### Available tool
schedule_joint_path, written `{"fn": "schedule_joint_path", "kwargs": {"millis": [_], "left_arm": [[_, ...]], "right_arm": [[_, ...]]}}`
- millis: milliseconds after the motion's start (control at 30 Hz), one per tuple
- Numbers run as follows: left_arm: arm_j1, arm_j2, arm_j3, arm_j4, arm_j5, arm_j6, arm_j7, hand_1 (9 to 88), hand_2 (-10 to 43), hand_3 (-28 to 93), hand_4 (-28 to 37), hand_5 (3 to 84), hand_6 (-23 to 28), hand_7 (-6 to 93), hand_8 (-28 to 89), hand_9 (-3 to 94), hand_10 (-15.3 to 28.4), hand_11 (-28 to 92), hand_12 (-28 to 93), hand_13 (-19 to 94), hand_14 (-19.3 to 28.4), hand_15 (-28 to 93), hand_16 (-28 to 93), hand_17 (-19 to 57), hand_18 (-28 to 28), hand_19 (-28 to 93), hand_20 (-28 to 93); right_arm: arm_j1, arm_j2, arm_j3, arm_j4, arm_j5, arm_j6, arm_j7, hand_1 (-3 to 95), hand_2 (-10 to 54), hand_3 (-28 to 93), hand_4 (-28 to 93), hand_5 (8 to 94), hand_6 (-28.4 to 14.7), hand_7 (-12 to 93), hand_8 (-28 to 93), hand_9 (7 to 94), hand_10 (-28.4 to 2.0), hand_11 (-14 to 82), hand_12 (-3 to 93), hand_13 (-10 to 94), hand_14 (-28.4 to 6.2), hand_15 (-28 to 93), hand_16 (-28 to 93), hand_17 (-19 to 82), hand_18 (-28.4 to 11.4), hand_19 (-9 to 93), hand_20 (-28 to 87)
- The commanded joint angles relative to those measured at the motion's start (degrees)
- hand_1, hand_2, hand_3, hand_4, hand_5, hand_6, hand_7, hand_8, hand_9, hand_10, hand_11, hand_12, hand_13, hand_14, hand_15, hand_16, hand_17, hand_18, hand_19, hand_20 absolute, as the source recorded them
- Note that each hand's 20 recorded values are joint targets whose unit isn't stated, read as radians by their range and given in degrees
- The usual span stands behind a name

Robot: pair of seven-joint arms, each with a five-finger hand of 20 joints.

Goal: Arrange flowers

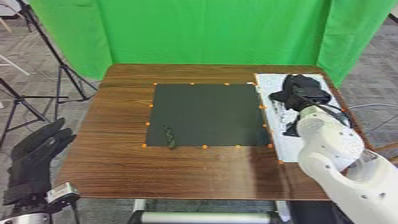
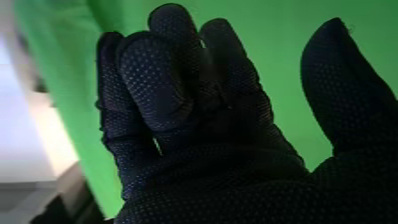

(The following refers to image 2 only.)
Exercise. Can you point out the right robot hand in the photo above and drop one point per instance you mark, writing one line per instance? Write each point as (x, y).
(236, 173)

